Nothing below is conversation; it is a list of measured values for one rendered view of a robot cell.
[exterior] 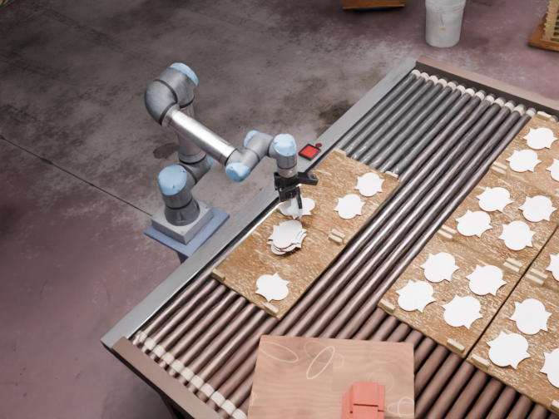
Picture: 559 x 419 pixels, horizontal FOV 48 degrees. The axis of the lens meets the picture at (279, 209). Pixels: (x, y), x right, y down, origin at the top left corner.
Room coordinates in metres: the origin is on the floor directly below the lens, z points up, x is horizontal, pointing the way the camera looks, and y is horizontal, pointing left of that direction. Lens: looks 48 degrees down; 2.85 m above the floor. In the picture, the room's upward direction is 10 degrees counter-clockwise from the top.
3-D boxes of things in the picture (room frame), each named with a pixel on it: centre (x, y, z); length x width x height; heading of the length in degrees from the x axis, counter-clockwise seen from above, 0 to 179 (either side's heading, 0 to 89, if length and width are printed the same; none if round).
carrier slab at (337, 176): (1.78, -0.26, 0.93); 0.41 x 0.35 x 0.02; 134
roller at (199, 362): (1.72, -0.27, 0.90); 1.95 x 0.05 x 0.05; 132
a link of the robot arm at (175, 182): (1.83, 0.40, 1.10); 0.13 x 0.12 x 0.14; 141
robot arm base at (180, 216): (1.83, 0.41, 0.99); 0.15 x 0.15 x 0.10
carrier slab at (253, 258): (1.49, 0.04, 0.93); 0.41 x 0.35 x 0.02; 133
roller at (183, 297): (1.90, -0.10, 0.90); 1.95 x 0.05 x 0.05; 132
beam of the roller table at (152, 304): (1.95, -0.06, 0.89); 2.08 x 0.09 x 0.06; 132
